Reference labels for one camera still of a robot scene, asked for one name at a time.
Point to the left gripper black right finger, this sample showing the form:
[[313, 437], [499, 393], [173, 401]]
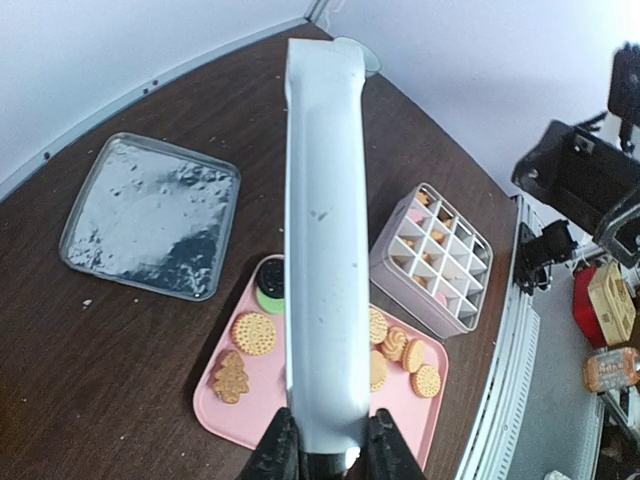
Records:
[[387, 455]]

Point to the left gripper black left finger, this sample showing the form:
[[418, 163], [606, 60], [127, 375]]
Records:
[[276, 455]]

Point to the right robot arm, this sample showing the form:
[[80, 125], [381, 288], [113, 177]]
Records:
[[589, 173]]

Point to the pink plastic tray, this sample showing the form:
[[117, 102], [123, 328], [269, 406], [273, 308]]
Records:
[[245, 421]]

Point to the round dotted biscuit bottom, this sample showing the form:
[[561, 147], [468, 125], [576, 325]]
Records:
[[426, 381]]

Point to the round dotted biscuit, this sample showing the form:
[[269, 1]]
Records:
[[254, 334], [426, 381]]

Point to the brown leaf cookie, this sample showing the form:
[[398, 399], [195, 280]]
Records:
[[230, 379]]

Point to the round dotted biscuit top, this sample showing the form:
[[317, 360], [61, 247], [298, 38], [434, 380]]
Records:
[[254, 334]]

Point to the black sandwich cookie right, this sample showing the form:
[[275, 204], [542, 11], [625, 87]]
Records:
[[270, 278]]

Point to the silver divided cookie tin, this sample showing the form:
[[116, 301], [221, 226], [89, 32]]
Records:
[[433, 263]]

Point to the orange drink bottle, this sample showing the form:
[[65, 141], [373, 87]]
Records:
[[611, 370]]

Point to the cream cookie tin box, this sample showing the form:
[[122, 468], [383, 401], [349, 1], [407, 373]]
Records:
[[602, 305]]

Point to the celadon ceramic bowl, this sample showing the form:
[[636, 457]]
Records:
[[372, 62]]

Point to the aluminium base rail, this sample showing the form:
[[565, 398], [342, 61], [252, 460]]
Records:
[[495, 432]]

